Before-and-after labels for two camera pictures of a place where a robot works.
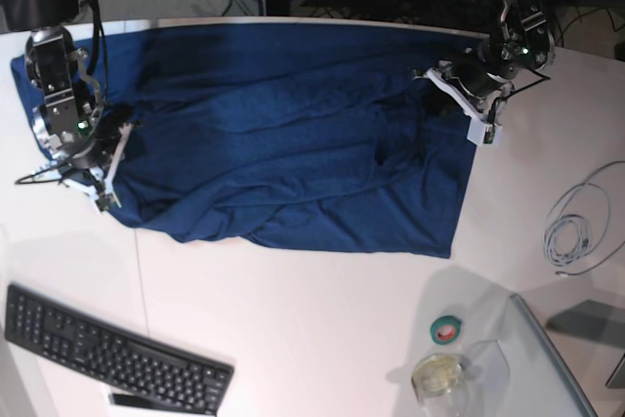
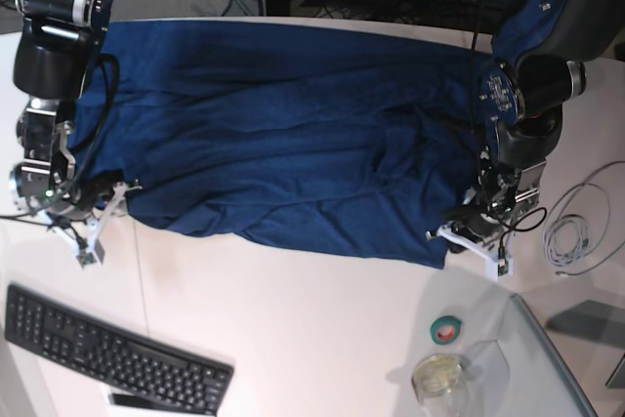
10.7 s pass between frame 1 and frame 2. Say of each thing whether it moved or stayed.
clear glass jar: stayed
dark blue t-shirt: stayed
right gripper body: moved
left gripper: moved
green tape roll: stayed
